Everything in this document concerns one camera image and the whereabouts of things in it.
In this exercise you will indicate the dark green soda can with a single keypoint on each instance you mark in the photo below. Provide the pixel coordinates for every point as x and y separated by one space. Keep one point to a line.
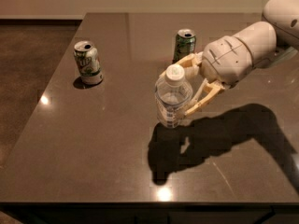
185 44

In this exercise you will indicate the clear plastic bottle blue label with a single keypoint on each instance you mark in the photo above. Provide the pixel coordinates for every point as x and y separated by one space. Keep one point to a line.
172 93

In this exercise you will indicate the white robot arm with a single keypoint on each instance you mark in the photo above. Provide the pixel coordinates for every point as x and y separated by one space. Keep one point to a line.
194 79

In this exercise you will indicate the white green soda can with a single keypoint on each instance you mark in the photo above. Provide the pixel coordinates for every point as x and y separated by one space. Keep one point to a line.
87 60

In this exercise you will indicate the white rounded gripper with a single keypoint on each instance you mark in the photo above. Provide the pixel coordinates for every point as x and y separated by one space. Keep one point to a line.
223 61

